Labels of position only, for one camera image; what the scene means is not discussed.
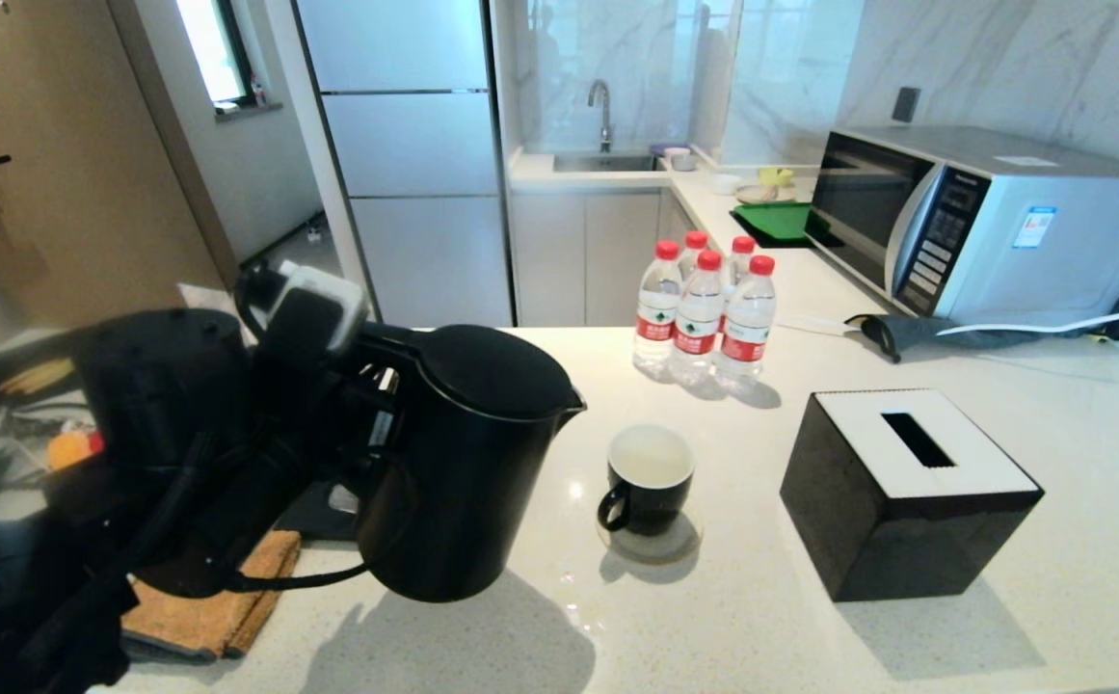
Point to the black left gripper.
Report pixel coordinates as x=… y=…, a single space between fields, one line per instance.
x=313 y=405

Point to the black electric kettle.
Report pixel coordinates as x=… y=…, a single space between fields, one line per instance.
x=463 y=501

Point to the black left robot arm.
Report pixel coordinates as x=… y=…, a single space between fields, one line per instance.
x=164 y=386

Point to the black serving tray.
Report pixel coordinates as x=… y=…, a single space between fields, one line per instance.
x=313 y=522

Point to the clear sign card stand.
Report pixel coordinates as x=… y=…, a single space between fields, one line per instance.
x=202 y=299

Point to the white kitchen cabinet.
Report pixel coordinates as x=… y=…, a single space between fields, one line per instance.
x=569 y=260

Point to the silver refrigerator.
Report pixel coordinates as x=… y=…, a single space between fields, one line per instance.
x=414 y=145

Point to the red-capped water bottle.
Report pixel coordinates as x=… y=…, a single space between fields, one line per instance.
x=656 y=328
x=696 y=241
x=697 y=333
x=745 y=342
x=743 y=246

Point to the orange-brown folded cloth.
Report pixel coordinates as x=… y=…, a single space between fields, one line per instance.
x=231 y=609

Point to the black mug white inside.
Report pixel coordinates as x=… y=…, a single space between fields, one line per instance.
x=651 y=506

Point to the steel sink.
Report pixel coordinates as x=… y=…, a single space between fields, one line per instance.
x=607 y=162

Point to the round clear coaster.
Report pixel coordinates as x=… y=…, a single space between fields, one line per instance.
x=660 y=553

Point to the yellow corn toy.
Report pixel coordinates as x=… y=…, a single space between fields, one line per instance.
x=72 y=450

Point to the chrome faucet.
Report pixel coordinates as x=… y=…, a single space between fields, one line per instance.
x=606 y=120

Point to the small grey bowl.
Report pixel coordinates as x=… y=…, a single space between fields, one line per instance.
x=682 y=161

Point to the window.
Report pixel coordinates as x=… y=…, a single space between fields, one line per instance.
x=212 y=48

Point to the small white cup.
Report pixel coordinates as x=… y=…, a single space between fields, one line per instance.
x=725 y=182

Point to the brown wooden door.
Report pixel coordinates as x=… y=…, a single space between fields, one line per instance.
x=67 y=145

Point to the small beige plate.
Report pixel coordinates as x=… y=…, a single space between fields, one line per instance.
x=757 y=194

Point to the yellow cup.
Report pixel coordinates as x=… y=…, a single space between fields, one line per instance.
x=776 y=175

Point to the dark grey cloth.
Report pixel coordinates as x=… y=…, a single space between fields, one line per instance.
x=906 y=333

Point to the black tissue box white lid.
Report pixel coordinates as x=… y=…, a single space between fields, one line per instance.
x=906 y=540

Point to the silver microwave oven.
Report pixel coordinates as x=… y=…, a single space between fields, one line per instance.
x=1051 y=255

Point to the black wall socket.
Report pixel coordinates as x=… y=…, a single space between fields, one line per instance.
x=904 y=104

